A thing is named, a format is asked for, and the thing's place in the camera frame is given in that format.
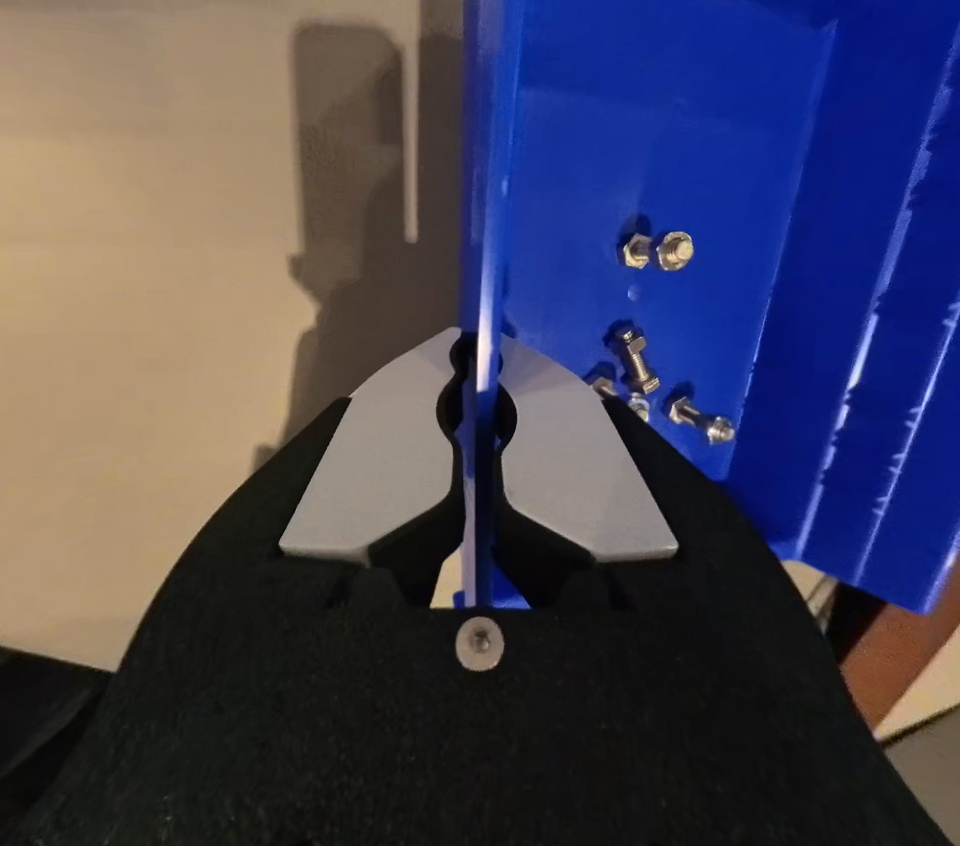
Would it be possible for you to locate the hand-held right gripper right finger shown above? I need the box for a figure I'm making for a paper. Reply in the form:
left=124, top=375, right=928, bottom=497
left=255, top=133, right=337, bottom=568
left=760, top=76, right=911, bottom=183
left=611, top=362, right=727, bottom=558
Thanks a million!
left=487, top=333, right=681, bottom=562

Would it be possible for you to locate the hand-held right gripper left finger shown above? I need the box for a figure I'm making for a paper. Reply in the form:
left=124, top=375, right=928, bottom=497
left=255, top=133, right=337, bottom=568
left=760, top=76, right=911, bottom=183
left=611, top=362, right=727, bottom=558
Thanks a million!
left=278, top=327, right=481, bottom=567

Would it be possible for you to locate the blue plastic bin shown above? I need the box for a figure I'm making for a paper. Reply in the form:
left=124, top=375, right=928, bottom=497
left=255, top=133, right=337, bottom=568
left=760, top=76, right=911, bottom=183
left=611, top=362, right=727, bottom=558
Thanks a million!
left=448, top=0, right=960, bottom=616

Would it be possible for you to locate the steel bolt with nut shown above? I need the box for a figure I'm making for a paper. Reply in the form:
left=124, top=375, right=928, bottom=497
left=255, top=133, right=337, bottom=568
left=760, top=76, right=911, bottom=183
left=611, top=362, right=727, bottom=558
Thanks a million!
left=592, top=377, right=652, bottom=423
left=621, top=231, right=696, bottom=274
left=667, top=396, right=738, bottom=445
left=606, top=321, right=661, bottom=396

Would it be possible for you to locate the brown wooden edge strip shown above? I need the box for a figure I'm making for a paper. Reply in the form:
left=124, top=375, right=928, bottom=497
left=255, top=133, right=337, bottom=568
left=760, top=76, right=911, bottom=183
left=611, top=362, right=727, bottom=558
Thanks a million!
left=838, top=579, right=935, bottom=731

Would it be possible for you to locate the person's dark clothing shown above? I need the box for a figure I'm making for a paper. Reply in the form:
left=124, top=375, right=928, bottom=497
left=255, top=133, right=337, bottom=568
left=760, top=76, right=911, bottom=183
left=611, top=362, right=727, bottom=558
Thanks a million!
left=0, top=643, right=115, bottom=817

